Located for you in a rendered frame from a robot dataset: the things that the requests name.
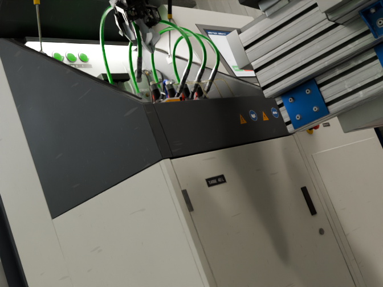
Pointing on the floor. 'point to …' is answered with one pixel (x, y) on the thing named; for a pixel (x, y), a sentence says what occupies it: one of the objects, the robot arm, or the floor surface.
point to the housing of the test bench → (27, 201)
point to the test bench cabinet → (143, 234)
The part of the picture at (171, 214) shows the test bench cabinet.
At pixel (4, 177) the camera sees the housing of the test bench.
